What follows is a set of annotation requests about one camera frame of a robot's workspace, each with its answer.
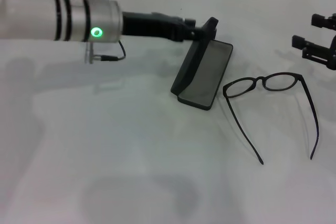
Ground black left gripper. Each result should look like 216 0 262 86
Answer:
122 11 211 42

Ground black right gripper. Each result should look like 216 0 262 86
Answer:
291 12 336 71

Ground black glasses case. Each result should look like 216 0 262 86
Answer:
170 16 234 111

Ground black glasses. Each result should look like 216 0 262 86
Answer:
222 72 320 166

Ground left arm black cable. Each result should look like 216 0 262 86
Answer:
84 39 127 65

